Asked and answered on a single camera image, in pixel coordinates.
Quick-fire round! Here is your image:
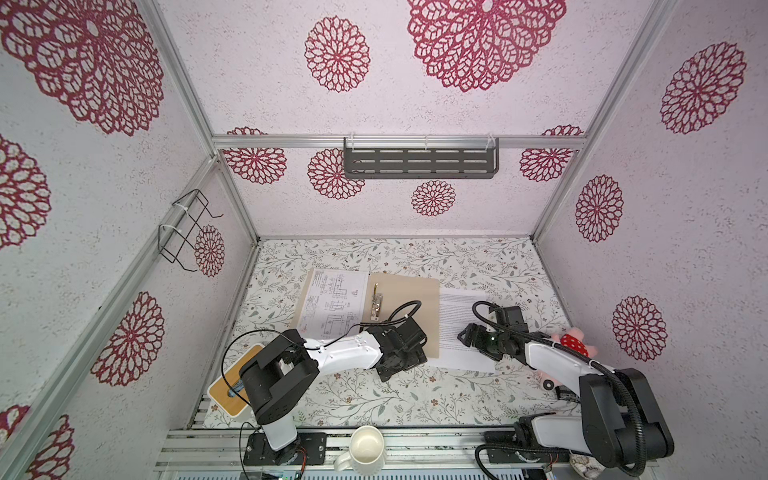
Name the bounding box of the beige manila folder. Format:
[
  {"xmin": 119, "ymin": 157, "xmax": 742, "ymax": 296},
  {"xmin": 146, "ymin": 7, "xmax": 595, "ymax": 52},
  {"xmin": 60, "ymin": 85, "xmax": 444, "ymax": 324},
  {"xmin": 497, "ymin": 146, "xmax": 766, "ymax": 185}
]
[{"xmin": 289, "ymin": 272, "xmax": 440, "ymax": 359}]

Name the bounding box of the white printed text sheet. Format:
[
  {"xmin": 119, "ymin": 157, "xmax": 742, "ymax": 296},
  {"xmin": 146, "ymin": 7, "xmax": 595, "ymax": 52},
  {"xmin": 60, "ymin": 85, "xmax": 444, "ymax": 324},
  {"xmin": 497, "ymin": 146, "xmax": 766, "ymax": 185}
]
[{"xmin": 427, "ymin": 286, "xmax": 511, "ymax": 374}]

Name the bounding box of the white technical drawing sheet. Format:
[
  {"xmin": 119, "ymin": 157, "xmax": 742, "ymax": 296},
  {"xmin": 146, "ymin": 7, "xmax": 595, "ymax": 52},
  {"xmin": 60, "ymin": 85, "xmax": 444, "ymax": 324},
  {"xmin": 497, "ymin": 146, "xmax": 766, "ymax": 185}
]
[{"xmin": 295, "ymin": 268, "xmax": 369, "ymax": 340}]

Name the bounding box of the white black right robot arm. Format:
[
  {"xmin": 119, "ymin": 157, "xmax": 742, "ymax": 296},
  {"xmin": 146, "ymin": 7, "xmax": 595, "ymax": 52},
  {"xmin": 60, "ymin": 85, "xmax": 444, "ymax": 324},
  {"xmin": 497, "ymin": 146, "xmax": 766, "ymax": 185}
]
[{"xmin": 457, "ymin": 300, "xmax": 675, "ymax": 478}]

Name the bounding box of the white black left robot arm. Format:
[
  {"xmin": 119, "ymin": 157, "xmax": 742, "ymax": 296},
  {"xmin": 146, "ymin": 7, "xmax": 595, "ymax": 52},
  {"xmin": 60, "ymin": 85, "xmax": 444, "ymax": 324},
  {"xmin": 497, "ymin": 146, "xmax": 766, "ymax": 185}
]
[{"xmin": 238, "ymin": 317, "xmax": 428, "ymax": 453}]

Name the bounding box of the pink pig plush toy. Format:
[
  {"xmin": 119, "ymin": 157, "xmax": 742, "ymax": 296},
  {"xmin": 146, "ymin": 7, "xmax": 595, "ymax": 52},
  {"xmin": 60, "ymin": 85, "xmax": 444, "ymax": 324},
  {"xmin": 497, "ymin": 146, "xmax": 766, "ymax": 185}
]
[{"xmin": 537, "ymin": 327, "xmax": 598, "ymax": 391}]

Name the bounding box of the white ceramic mug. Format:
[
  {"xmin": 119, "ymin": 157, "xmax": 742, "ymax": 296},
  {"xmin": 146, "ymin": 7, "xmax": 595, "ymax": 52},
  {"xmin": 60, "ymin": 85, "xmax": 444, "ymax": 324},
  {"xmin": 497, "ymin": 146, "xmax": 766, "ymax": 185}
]
[{"xmin": 334, "ymin": 426, "xmax": 386, "ymax": 476}]

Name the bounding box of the marbled patterned cup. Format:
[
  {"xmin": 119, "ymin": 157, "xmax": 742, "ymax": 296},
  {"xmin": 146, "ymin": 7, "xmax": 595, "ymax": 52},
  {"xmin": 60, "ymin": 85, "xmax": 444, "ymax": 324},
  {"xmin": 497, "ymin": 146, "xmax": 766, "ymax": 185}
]
[{"xmin": 569, "ymin": 453, "xmax": 605, "ymax": 480}]

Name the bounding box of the white wooden-top tissue box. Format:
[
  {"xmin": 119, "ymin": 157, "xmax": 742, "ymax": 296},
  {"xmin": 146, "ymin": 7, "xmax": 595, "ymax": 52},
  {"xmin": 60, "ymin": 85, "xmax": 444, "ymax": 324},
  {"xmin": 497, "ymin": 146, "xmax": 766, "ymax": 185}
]
[{"xmin": 207, "ymin": 344, "xmax": 263, "ymax": 419}]

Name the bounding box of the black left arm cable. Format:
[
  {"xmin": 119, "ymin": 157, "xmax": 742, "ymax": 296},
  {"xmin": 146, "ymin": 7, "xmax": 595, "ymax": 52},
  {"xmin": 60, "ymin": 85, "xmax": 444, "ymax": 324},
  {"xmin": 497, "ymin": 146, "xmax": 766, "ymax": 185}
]
[{"xmin": 220, "ymin": 299, "xmax": 424, "ymax": 480}]

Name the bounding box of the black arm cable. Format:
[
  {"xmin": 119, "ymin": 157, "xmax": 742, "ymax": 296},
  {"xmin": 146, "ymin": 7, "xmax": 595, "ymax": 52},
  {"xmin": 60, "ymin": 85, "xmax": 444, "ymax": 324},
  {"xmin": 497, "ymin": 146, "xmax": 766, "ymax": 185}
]
[
  {"xmin": 220, "ymin": 299, "xmax": 424, "ymax": 480},
  {"xmin": 470, "ymin": 299, "xmax": 648, "ymax": 480}
]

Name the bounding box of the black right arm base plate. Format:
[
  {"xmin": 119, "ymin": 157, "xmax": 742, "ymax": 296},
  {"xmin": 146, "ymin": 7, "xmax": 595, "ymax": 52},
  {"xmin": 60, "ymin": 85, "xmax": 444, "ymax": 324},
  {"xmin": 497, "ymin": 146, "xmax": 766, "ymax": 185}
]
[{"xmin": 483, "ymin": 414, "xmax": 570, "ymax": 464}]

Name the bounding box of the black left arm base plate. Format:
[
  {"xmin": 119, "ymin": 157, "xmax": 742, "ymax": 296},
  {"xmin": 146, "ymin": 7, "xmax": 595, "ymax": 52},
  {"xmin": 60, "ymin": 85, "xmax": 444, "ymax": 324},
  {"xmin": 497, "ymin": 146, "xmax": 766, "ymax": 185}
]
[{"xmin": 243, "ymin": 431, "xmax": 328, "ymax": 467}]

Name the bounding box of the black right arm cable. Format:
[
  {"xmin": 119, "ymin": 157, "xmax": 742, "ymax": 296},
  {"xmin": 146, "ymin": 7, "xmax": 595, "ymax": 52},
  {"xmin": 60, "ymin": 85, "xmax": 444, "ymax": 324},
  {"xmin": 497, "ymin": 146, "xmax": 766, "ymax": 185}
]
[{"xmin": 470, "ymin": 299, "xmax": 648, "ymax": 480}]

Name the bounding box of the grey slotted wall shelf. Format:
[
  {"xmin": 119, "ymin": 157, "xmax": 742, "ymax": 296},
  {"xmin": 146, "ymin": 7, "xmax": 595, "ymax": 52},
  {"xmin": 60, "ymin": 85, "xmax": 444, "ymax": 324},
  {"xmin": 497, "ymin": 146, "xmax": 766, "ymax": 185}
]
[{"xmin": 342, "ymin": 138, "xmax": 499, "ymax": 180}]

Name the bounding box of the black wire wall rack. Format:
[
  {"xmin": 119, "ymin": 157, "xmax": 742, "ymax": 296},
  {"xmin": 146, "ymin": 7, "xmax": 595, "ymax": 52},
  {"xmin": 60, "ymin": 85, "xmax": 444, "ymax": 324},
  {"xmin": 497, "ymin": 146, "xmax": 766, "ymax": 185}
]
[{"xmin": 156, "ymin": 189, "xmax": 226, "ymax": 277}]

